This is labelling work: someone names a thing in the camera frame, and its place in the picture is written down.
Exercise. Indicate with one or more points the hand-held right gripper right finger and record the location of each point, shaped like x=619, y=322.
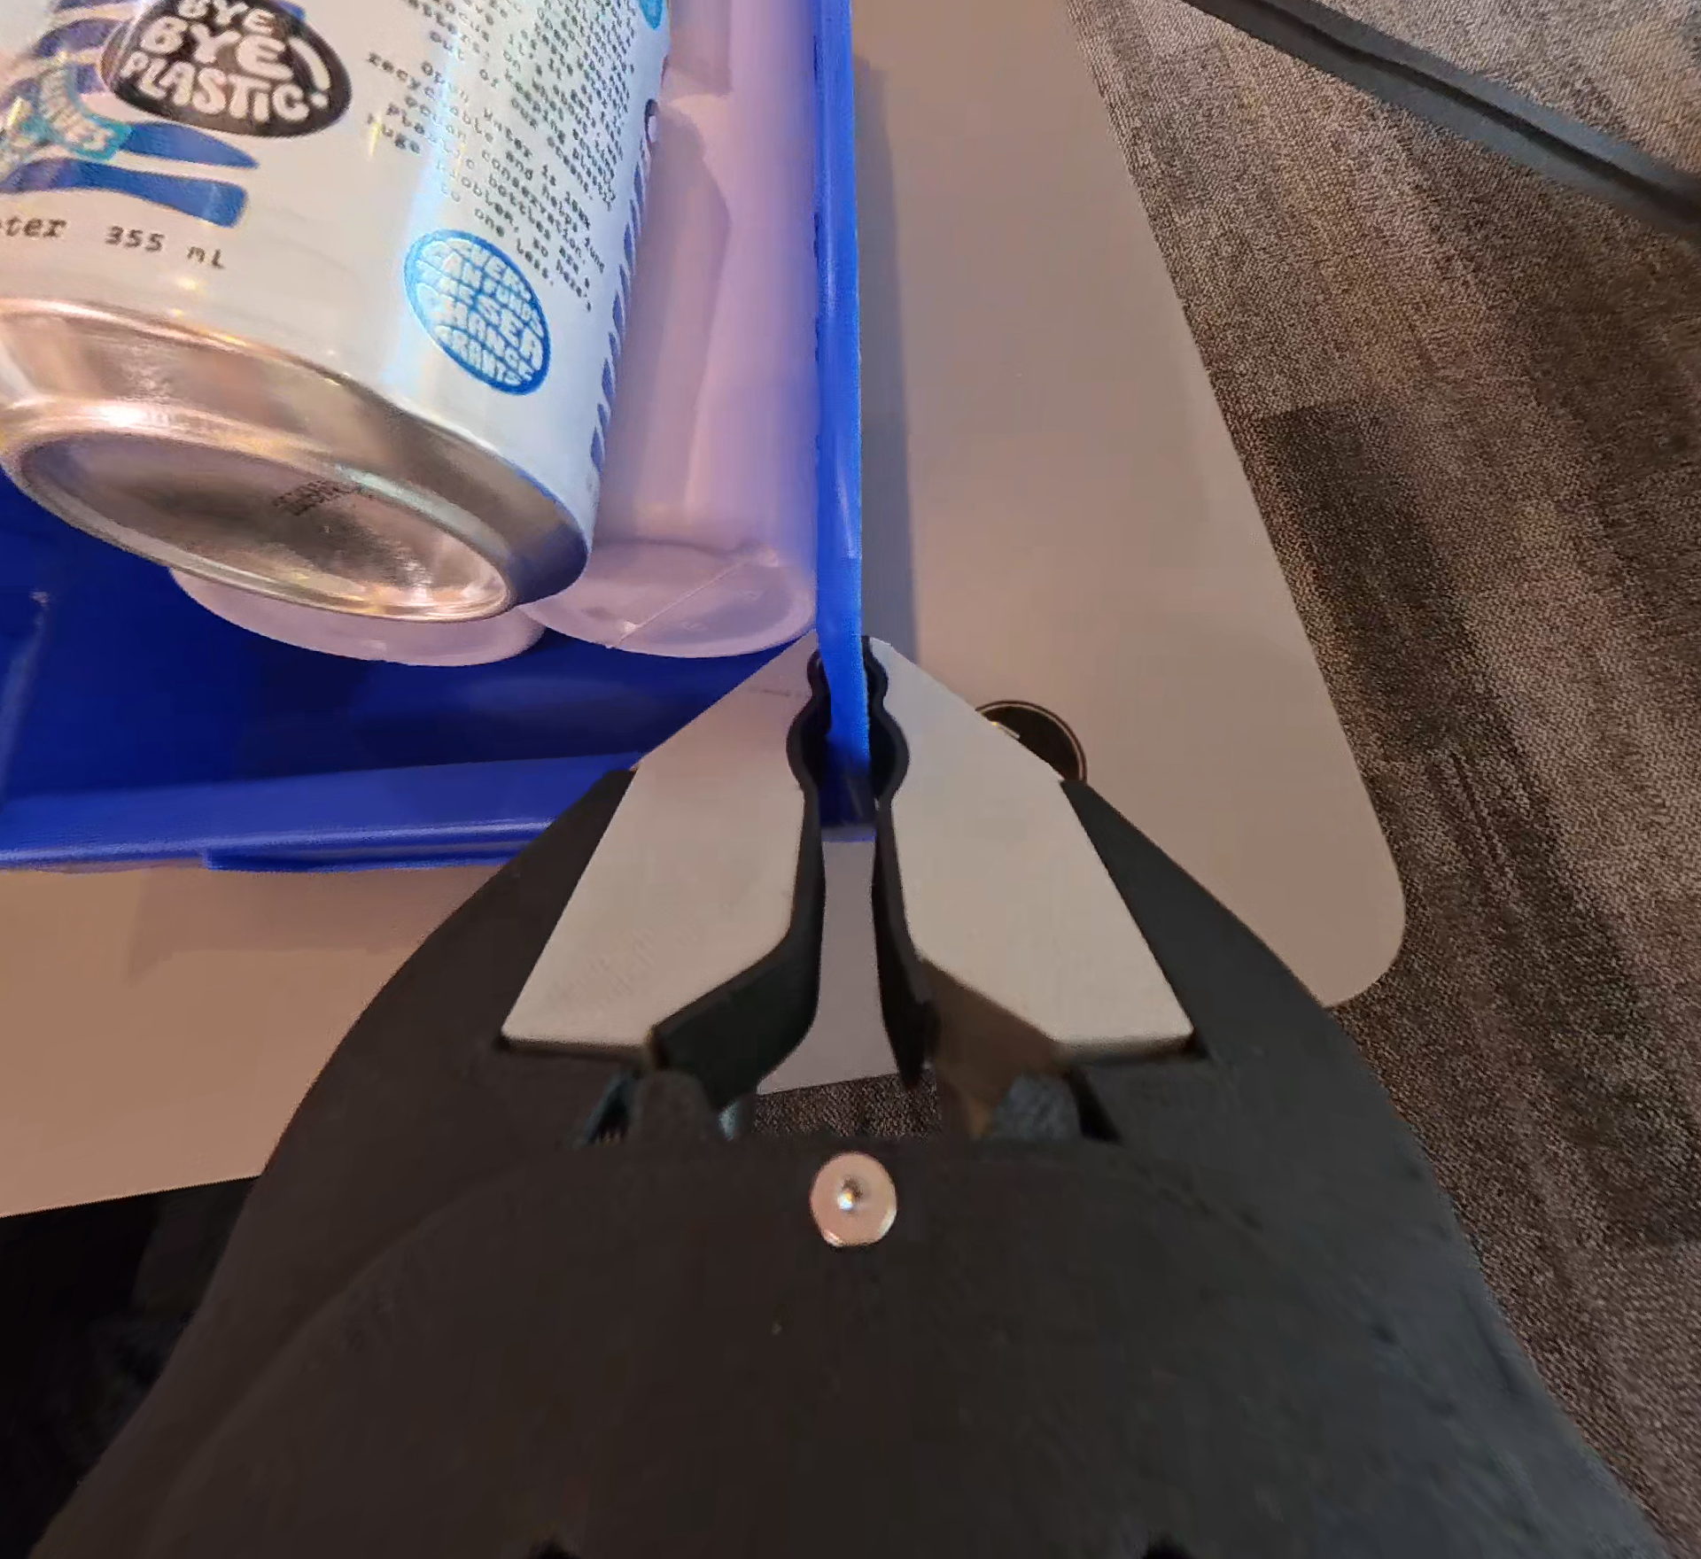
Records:
x=1025, y=908

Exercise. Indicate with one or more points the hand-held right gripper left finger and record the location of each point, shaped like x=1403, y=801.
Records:
x=665, y=896

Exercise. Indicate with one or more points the blue plastic bin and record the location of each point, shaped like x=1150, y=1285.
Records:
x=333, y=762

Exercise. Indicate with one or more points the white paper cup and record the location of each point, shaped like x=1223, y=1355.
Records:
x=346, y=637
x=732, y=324

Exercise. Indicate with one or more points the white printed drink can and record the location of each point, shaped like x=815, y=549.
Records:
x=399, y=258

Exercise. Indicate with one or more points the person's dark clothing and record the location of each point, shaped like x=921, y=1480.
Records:
x=94, y=1387

